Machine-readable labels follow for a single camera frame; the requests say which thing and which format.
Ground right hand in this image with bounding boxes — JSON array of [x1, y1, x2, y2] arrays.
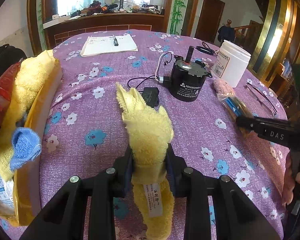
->
[[281, 153, 300, 206]]

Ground eyeglasses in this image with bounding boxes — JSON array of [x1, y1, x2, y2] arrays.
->
[[244, 82, 277, 116]]

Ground black pen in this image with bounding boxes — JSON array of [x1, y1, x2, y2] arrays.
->
[[113, 35, 119, 47]]

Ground white plastic jar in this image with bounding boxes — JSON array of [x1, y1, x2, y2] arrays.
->
[[212, 40, 251, 88]]

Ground white notepad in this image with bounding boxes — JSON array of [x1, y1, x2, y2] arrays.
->
[[80, 34, 138, 57]]

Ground yellow rimmed storage box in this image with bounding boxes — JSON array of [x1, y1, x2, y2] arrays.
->
[[0, 59, 62, 226]]

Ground blue towel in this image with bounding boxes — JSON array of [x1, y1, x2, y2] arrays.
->
[[10, 127, 42, 172]]

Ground brown wooden door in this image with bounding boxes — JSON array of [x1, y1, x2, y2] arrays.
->
[[195, 0, 225, 43]]

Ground blue snack packet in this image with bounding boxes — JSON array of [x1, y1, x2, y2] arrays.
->
[[219, 96, 254, 137]]

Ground purple floral tablecloth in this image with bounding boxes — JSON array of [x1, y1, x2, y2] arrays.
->
[[25, 30, 288, 237]]

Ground black sofa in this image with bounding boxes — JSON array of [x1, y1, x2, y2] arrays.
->
[[0, 44, 27, 77]]

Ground pink soft pouch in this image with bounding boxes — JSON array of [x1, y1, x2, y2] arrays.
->
[[213, 79, 236, 99]]

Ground yellow towel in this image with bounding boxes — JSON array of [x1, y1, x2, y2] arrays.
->
[[116, 83, 174, 239], [0, 50, 56, 181]]

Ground wooden counter with window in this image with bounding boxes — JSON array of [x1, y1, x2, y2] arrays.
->
[[26, 0, 173, 55]]

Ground person in background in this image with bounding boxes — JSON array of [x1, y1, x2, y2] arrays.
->
[[217, 19, 235, 45]]

